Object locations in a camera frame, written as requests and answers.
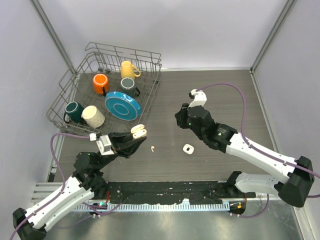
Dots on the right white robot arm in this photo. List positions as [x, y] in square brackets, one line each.
[286, 177]

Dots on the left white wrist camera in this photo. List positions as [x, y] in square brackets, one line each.
[104, 145]

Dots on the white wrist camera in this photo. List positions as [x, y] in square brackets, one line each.
[198, 97]
[104, 145]

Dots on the cream textured cup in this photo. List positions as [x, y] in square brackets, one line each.
[93, 116]

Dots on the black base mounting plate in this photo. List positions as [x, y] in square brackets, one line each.
[165, 192]

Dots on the grey wire dish rack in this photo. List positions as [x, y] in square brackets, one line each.
[76, 85]

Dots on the white earbud charging case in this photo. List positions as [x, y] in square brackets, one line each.
[188, 149]

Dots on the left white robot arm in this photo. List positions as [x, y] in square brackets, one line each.
[34, 223]

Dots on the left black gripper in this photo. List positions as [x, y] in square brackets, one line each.
[119, 145]

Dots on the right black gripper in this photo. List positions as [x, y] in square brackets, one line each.
[181, 115]

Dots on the orange mug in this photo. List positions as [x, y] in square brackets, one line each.
[101, 83]

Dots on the beige earbud case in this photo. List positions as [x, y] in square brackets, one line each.
[138, 131]

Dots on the white slotted cable duct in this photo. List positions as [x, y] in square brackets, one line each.
[185, 206]

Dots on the blue ceramic plate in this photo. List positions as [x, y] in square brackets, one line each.
[122, 106]

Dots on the dark green mug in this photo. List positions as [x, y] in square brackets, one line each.
[73, 113]

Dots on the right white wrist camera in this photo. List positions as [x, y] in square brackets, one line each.
[198, 97]

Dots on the grey mug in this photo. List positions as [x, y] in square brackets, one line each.
[128, 86]

